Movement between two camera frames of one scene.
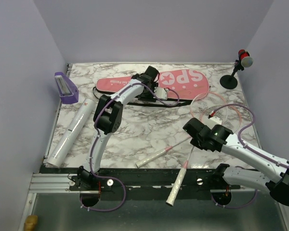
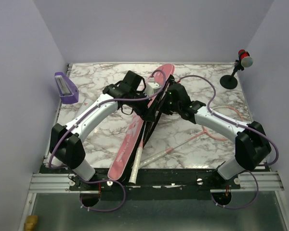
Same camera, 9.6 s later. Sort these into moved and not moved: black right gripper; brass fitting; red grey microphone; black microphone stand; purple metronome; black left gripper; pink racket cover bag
Moved: pink racket cover bag; black left gripper; black right gripper
Not moved: purple metronome; black microphone stand; brass fitting; red grey microphone
